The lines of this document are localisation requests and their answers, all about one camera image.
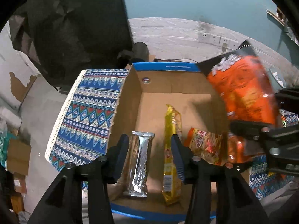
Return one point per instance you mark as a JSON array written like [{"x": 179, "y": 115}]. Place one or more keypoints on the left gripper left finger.
[{"x": 102, "y": 171}]

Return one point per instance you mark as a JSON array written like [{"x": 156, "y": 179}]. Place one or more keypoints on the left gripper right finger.
[{"x": 195, "y": 171}]

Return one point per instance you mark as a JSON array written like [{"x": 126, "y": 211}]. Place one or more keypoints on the orange striped chips bag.
[{"x": 205, "y": 144}]

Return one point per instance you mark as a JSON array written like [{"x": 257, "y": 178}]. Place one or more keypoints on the yellow long chips pack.
[{"x": 171, "y": 182}]

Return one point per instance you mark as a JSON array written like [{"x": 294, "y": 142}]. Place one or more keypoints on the silver foil snack pack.
[{"x": 138, "y": 165}]

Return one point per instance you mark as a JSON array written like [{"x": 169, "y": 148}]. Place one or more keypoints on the orange black-top snack bag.
[{"x": 233, "y": 75}]

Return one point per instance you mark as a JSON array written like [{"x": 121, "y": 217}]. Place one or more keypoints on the patterned blue tablecloth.
[{"x": 81, "y": 131}]

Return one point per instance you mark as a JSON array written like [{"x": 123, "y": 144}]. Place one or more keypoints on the light blue waste bin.
[{"x": 276, "y": 79}]

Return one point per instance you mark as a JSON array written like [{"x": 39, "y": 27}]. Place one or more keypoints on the blue cardboard box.
[{"x": 164, "y": 99}]

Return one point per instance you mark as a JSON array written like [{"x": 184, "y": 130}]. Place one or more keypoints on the silver foil curtain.
[{"x": 290, "y": 32}]

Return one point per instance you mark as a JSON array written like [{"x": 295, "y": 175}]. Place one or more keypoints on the wooden window ledge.
[{"x": 275, "y": 16}]

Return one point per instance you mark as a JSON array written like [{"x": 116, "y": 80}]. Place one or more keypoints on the black hanging fabric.
[{"x": 64, "y": 37}]

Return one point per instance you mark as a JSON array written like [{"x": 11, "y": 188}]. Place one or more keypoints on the white wall socket strip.
[{"x": 217, "y": 40}]

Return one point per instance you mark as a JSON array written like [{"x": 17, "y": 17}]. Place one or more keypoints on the black cylindrical camera device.
[{"x": 139, "y": 50}]

